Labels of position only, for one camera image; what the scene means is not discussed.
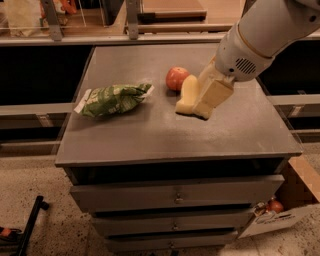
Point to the green plastic snack bag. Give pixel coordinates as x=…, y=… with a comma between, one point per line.
x=114, y=99

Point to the middle grey drawer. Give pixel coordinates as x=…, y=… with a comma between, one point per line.
x=172, y=222

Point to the black metal stand leg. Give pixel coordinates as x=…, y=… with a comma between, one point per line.
x=39, y=204

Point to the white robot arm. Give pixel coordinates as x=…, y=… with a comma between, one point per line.
x=251, y=45

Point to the open cardboard box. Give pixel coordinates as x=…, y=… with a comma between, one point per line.
x=299, y=195

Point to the red apple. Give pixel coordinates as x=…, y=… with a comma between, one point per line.
x=175, y=78

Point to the bottom grey drawer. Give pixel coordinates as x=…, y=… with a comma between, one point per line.
x=170, y=241

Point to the grey drawer cabinet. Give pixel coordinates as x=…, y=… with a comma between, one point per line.
x=245, y=136

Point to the yellow wavy sponge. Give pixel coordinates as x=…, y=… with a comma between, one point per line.
x=189, y=93

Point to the top grey drawer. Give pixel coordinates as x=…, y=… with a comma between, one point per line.
x=175, y=193

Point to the metal shelf rail frame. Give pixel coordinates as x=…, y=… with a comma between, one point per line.
x=87, y=26

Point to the red onion in box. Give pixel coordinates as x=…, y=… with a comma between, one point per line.
x=275, y=205

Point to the grey drawer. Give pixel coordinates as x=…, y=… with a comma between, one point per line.
x=172, y=222
x=170, y=241
x=175, y=193

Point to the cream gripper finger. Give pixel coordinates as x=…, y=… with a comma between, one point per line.
x=209, y=73
x=212, y=94

